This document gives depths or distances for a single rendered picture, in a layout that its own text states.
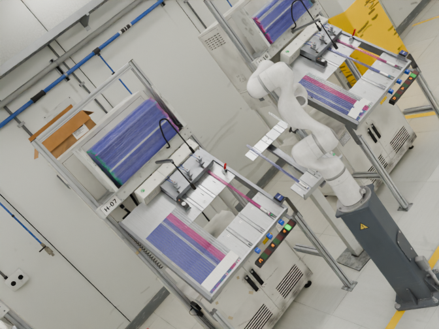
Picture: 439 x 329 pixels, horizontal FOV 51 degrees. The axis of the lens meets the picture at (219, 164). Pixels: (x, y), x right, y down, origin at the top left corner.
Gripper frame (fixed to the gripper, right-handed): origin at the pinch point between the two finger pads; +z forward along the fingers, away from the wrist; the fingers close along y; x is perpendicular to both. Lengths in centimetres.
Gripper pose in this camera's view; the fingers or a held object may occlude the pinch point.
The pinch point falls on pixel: (294, 129)
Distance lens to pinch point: 283.9
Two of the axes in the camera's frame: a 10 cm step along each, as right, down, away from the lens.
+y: -7.0, 6.7, -2.6
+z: 0.7, 4.2, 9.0
